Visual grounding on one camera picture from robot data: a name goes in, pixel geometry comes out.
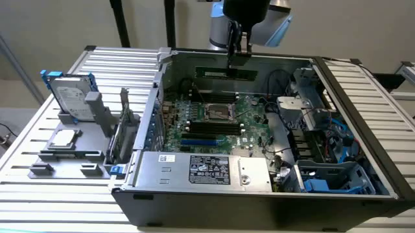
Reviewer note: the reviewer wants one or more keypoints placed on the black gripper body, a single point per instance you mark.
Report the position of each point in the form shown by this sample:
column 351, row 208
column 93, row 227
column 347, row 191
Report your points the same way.
column 246, row 11

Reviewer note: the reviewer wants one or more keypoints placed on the green RAM stick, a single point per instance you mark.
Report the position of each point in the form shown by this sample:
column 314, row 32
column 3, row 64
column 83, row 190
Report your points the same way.
column 214, row 72

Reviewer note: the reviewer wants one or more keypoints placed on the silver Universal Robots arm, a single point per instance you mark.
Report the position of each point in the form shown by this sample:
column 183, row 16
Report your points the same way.
column 220, row 31

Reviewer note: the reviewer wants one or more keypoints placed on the black RAM slot bank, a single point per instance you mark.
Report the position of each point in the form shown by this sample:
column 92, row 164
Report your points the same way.
column 216, row 95
column 214, row 127

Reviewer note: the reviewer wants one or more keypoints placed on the black expansion slot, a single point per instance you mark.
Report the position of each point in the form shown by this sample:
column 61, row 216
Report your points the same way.
column 198, row 136

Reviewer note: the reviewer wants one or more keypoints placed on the blue expansion slot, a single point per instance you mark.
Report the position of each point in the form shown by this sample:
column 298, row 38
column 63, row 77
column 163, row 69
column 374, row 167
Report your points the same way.
column 199, row 142

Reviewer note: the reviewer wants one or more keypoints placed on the black stand pole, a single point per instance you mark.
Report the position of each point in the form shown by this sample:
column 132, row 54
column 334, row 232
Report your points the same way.
column 170, row 21
column 120, row 21

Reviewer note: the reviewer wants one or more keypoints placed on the metal drive cage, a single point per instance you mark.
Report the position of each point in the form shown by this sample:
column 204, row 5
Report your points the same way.
column 307, row 97

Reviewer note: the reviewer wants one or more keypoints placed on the metal CPU socket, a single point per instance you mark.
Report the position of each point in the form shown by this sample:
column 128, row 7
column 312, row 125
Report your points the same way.
column 216, row 112

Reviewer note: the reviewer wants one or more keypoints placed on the green motherboard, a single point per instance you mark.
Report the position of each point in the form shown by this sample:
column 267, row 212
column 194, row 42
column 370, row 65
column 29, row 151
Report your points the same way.
column 256, row 136

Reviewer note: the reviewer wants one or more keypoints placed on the silver chipset heatsink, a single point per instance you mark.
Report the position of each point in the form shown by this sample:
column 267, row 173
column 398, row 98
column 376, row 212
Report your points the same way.
column 242, row 153

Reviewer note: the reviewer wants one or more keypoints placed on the black box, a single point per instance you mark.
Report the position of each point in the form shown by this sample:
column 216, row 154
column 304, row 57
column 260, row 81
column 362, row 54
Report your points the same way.
column 387, row 81

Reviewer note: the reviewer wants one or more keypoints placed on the green graphics card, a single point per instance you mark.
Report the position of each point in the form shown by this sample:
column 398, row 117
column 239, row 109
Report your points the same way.
column 124, row 121

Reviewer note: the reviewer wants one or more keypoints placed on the silver hard disk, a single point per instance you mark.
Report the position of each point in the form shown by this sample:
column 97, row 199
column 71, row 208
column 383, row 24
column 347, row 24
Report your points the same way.
column 69, row 97

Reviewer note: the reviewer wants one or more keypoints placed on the silver power supply unit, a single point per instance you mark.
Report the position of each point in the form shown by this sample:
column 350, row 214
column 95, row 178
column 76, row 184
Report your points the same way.
column 182, row 172

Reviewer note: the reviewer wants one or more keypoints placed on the blue disk carrier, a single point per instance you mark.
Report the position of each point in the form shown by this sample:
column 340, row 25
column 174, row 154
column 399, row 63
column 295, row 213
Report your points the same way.
column 52, row 73

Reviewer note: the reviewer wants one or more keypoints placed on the grey disk bay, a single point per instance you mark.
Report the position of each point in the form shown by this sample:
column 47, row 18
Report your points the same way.
column 327, row 174

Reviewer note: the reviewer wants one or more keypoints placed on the blue case latch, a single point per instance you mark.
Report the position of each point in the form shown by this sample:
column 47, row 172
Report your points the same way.
column 117, row 170

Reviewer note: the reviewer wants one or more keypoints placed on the silver CPU chip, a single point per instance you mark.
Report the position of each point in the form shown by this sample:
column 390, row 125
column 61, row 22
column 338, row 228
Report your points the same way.
column 64, row 138

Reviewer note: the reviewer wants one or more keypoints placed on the black open PC case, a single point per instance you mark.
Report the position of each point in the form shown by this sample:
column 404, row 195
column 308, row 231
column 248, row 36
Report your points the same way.
column 227, row 208

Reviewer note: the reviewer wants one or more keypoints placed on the grey parts rack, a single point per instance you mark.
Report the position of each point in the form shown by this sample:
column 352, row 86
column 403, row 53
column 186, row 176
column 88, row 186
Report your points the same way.
column 71, row 160

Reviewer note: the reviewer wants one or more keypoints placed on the aluminium profile frame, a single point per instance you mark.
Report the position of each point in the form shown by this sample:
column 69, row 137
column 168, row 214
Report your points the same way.
column 404, row 72

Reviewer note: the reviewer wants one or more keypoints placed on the grey metal post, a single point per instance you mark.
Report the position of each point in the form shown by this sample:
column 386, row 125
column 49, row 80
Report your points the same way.
column 16, row 68

